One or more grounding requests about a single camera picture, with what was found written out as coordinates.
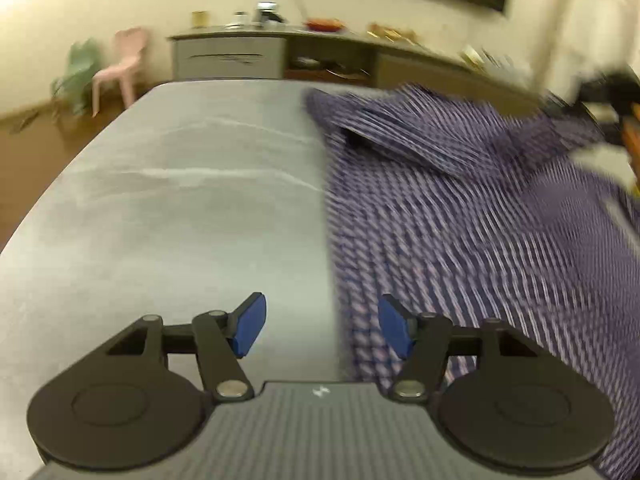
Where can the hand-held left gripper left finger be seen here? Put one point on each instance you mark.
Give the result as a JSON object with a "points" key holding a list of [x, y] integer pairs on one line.
{"points": [[247, 325]]}

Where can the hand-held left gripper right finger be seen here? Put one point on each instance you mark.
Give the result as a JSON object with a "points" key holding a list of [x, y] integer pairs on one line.
{"points": [[395, 327]]}

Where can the blue plaid shirt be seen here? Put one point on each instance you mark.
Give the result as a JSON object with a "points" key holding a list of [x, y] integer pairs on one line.
{"points": [[475, 240]]}

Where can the white lace cover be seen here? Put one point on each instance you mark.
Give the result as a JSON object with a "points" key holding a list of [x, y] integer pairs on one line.
{"points": [[575, 20]]}

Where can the gold tissue box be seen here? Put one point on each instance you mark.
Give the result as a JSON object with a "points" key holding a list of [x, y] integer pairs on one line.
{"points": [[472, 54]]}

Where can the gold ornament bowl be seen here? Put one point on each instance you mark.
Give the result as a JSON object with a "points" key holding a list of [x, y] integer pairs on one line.
{"points": [[384, 31]]}

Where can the long grey television cabinet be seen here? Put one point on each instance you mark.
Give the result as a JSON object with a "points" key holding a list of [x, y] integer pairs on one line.
{"points": [[350, 55]]}

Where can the pink plastic chair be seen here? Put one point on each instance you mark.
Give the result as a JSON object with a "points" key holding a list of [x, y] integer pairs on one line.
{"points": [[122, 65]]}

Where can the red fruit plate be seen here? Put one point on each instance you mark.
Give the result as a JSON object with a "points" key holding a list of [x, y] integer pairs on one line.
{"points": [[325, 25]]}

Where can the small wooden board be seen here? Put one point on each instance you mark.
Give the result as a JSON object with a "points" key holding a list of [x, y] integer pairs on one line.
{"points": [[24, 121]]}

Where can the green plastic chair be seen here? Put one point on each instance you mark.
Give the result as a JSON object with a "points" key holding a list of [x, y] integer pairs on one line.
{"points": [[80, 72]]}

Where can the white power strip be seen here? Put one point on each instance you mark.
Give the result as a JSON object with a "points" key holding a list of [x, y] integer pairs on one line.
{"points": [[237, 20]]}

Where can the yellow cup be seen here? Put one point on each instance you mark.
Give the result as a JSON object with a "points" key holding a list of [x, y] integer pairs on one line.
{"points": [[200, 19]]}

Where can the black handheld device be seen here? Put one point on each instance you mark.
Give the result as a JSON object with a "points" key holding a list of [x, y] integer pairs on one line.
{"points": [[267, 14]]}

